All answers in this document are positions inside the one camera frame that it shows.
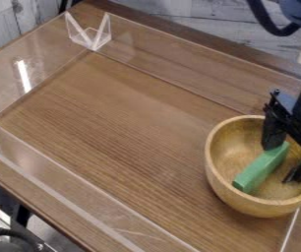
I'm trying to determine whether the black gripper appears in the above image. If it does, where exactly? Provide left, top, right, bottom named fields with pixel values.
left=262, top=89, right=301, bottom=183

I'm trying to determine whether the green rectangular block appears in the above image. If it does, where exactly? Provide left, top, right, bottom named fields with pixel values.
left=232, top=142, right=290, bottom=194

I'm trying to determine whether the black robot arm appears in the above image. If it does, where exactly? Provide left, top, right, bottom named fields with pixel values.
left=262, top=0, right=301, bottom=183

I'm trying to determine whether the brown wooden bowl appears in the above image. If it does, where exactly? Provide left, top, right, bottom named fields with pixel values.
left=204, top=115, right=301, bottom=218

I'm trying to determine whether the black table leg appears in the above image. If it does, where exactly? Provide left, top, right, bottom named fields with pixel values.
left=14, top=205, right=32, bottom=227

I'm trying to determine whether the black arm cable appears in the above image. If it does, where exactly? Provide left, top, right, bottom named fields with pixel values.
left=246, top=0, right=301, bottom=37

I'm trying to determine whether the clear acrylic tray wall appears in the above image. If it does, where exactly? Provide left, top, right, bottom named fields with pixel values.
left=0, top=7, right=301, bottom=252

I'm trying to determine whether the black cable lower left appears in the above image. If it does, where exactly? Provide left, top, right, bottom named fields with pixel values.
left=0, top=226, right=41, bottom=252

